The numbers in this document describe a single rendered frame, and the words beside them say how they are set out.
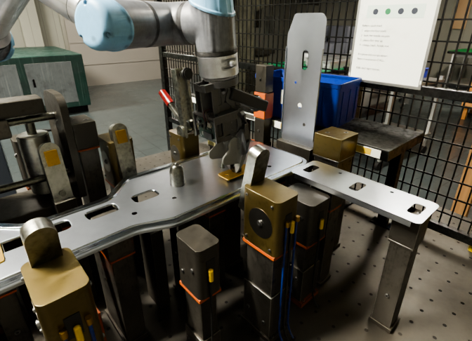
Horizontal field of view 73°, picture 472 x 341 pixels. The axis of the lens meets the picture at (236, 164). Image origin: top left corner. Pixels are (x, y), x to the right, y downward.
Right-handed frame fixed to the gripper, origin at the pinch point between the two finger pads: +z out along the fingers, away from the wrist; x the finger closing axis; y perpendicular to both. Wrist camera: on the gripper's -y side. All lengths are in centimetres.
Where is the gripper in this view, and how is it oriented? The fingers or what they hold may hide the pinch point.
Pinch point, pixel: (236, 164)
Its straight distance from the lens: 71.9
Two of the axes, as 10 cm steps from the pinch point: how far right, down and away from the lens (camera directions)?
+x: 6.6, 3.1, -6.8
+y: -7.4, 3.7, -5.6
